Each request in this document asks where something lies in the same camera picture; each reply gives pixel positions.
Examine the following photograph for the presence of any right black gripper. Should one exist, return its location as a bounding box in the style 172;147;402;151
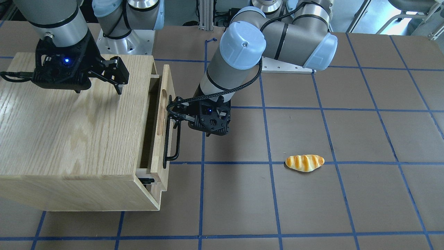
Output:
31;36;130;95

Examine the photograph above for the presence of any yellow toy bread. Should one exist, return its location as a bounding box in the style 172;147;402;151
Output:
284;155;325;173

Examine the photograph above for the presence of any wooden drawer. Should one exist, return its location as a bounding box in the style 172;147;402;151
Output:
139;64;176;191

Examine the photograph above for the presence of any aluminium frame post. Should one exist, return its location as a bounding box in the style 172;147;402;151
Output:
198;0;214;32

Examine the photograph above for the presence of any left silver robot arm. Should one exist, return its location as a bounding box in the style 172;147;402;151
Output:
166;0;338;136

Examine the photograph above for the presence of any black drawer handle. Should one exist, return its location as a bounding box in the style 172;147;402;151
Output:
163;95;181;169

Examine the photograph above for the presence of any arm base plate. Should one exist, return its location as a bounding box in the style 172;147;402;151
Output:
262;56;317;74
96;30;156;55

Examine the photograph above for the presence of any wooden drawer cabinet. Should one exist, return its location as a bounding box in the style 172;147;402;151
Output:
0;55;162;211

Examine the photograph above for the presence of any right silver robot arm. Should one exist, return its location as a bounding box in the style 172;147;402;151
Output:
1;0;165;95

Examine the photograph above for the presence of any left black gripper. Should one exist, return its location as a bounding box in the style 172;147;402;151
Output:
169;97;231;136

